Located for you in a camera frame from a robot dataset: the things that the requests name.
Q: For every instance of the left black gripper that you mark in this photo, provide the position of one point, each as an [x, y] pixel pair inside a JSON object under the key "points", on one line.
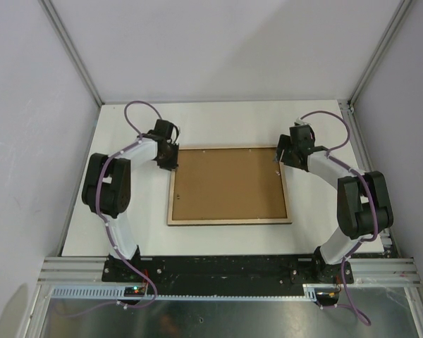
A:
{"points": [[170, 165]]}

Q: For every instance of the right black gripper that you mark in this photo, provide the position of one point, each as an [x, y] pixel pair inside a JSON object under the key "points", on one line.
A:
{"points": [[284, 143]]}

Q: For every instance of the brown cardboard backing board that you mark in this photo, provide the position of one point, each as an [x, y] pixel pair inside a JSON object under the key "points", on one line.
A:
{"points": [[229, 183]]}

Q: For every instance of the black picture frame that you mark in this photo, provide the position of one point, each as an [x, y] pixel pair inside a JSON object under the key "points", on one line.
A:
{"points": [[229, 221]]}

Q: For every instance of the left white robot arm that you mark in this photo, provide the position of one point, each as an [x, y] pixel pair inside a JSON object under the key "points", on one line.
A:
{"points": [[107, 185]]}

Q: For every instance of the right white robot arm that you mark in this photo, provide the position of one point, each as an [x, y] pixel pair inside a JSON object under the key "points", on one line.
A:
{"points": [[363, 206]]}

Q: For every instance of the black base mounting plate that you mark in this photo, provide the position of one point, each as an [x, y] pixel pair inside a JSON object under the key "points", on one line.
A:
{"points": [[246, 275]]}

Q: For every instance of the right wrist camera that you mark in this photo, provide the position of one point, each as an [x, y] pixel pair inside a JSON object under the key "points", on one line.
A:
{"points": [[299, 122]]}

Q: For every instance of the right corner aluminium post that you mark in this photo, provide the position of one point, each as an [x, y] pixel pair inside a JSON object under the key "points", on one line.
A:
{"points": [[386, 119]]}

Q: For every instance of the corner aluminium post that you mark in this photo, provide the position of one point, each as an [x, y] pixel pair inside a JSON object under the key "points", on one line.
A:
{"points": [[386, 119], [69, 46]]}

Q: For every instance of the left corner aluminium post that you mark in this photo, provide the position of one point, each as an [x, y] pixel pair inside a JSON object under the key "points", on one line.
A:
{"points": [[69, 46]]}

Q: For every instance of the aluminium frame rail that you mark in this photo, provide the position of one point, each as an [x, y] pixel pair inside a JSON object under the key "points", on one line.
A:
{"points": [[386, 272]]}

